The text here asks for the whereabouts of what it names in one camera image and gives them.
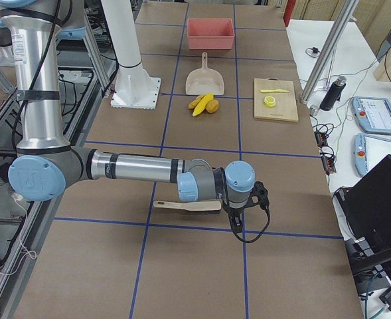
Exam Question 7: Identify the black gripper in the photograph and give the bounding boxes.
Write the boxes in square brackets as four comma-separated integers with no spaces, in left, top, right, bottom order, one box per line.
[222,181,270,232]

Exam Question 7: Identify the beige hand brush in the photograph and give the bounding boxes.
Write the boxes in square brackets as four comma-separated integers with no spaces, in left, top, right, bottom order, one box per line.
[153,201,222,213]

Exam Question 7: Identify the brown toy potato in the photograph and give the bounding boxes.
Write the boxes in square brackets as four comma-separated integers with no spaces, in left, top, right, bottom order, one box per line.
[205,99,220,114]

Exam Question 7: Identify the yellow toy ginger root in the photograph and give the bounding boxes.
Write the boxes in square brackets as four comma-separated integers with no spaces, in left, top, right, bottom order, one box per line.
[188,94,204,110]

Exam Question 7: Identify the yellow toy corn cob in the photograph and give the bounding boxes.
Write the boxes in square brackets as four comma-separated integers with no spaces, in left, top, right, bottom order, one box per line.
[192,93,214,117]

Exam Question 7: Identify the beige plastic dustpan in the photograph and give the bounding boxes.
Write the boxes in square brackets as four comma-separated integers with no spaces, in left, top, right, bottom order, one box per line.
[185,52,225,96]

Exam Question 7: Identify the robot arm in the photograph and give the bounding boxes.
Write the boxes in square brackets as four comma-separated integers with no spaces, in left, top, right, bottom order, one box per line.
[0,1,270,236]

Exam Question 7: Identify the pink plastic bin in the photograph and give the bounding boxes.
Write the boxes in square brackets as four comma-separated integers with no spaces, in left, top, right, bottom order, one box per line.
[187,18,235,50]

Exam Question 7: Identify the bamboo cutting board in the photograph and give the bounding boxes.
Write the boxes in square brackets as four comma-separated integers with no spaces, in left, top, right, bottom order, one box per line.
[254,78,299,122]

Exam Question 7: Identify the yellow lemon slices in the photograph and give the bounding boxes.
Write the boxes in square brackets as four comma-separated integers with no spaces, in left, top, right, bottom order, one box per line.
[263,96,276,108]

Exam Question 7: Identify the yellow plastic knife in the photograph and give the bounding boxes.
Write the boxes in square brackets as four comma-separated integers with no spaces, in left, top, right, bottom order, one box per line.
[260,88,290,94]

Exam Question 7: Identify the lower teach pendant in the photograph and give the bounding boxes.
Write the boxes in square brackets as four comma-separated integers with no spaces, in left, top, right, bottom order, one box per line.
[354,133,391,177]

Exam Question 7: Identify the teach pendant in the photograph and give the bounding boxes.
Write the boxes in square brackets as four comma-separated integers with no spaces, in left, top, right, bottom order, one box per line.
[351,96,391,136]
[354,133,391,177]

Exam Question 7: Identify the black water bottle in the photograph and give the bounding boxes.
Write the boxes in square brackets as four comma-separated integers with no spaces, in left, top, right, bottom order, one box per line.
[319,76,347,111]

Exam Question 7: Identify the upper teach pendant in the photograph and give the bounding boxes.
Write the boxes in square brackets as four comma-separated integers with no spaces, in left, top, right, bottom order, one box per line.
[351,96,391,136]

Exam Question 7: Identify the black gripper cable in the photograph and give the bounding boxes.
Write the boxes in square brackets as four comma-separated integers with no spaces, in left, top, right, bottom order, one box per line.
[230,199,271,243]

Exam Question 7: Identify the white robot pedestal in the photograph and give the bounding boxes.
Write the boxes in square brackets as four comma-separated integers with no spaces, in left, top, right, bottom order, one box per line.
[102,0,161,110]

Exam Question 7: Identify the aluminium frame post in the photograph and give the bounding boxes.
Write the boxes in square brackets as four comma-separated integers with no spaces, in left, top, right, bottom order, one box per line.
[300,0,360,104]

